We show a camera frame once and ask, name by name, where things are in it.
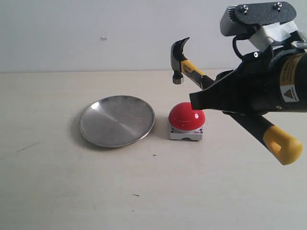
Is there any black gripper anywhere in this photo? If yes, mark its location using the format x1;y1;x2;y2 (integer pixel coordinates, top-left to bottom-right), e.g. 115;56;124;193
189;32;307;114

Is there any black and yellow claw hammer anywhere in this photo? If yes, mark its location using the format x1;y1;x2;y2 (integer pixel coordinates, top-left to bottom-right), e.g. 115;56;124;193
170;39;303;165

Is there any red dome push button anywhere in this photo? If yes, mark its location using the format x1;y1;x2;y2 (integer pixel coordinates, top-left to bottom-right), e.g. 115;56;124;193
168;102;206;141

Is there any round stainless steel plate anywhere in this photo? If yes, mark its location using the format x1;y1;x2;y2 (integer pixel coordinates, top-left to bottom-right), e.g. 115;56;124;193
79;95;155;148

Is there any black camera cable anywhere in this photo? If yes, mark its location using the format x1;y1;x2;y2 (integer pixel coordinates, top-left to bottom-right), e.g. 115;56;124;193
231;34;245;60

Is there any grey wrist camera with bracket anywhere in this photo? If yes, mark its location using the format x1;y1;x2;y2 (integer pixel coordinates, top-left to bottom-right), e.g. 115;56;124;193
220;1;298;52

